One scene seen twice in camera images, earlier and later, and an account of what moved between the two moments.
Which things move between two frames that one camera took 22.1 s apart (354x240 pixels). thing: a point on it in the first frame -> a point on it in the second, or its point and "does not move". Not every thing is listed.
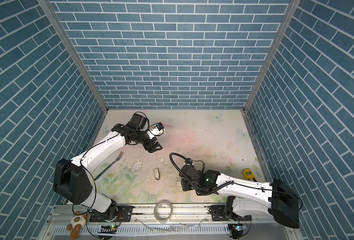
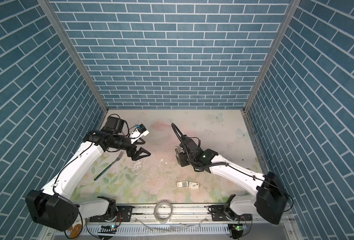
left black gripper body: [148, 143] -> [131, 151]
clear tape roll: [161, 220] does not move
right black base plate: [218, 214] does not move
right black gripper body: [186, 186] -> [183, 159]
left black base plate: [122, 213] does not move
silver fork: [119, 158] does not move
